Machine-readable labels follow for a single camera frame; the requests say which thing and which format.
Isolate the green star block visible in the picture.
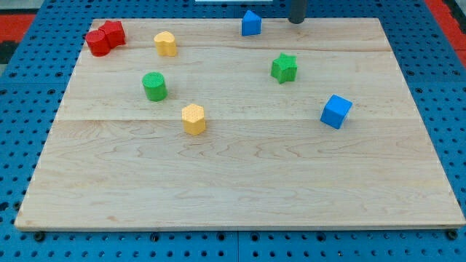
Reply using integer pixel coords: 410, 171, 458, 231
270, 53, 298, 84

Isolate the blue cube block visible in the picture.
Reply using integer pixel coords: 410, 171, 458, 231
320, 95, 352, 129

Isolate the red star-shaped block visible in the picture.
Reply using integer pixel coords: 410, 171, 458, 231
98, 20, 126, 49

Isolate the yellow hexagon block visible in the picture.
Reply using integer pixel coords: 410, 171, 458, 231
181, 104, 206, 135

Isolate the wooden board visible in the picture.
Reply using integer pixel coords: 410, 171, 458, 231
15, 18, 465, 231

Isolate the green cylinder block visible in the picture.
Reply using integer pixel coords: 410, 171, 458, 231
142, 71, 167, 101

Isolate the blue triangular prism block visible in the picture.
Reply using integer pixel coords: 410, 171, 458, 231
241, 10, 262, 36

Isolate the yellow heart block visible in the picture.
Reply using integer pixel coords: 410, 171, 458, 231
154, 31, 178, 57

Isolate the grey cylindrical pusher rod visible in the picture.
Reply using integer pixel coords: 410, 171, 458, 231
288, 0, 308, 24

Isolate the red cylinder block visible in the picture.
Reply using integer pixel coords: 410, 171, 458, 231
85, 30, 111, 57

